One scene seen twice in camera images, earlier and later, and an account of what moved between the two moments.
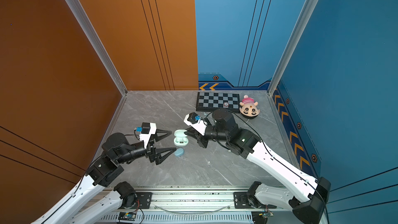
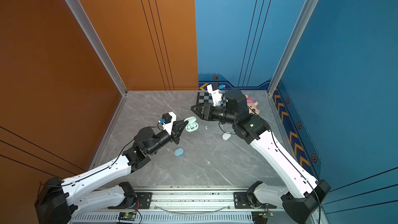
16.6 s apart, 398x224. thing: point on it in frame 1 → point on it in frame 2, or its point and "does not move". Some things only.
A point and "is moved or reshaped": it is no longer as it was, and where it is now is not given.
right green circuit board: (265, 214) does not move
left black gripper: (153, 153) → (176, 134)
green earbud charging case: (181, 139) is moved or reshaped
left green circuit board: (127, 216) does not move
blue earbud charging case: (179, 152) does not move
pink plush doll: (248, 108) does not move
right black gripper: (199, 137) → (207, 114)
